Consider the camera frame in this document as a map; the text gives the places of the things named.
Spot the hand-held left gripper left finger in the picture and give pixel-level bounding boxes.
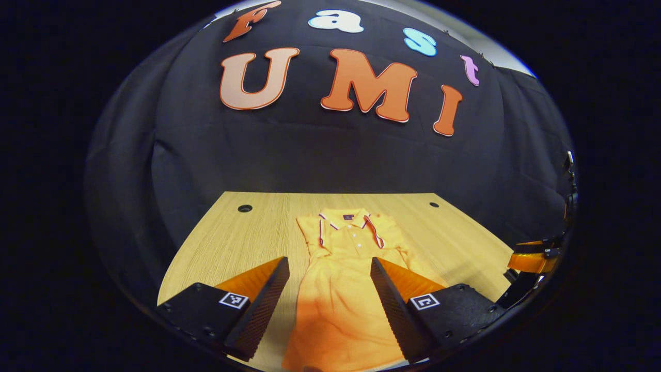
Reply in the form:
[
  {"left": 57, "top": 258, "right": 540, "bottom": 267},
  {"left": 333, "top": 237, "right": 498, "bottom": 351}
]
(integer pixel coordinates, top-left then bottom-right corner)
[{"left": 156, "top": 256, "right": 291, "bottom": 362}]

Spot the orange polo T-shirt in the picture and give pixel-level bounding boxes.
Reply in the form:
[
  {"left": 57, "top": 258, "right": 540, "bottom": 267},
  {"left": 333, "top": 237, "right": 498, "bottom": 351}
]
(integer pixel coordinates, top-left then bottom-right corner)
[{"left": 281, "top": 208, "right": 448, "bottom": 372}]

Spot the black backdrop cloth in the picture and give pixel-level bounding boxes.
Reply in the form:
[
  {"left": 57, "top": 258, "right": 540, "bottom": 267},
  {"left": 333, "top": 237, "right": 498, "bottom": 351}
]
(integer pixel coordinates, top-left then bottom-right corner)
[{"left": 84, "top": 0, "right": 577, "bottom": 292}]

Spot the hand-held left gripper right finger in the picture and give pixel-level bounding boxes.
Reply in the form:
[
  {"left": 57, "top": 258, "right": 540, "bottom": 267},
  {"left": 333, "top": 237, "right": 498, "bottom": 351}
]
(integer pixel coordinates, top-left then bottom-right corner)
[{"left": 370, "top": 256, "right": 508, "bottom": 365}]

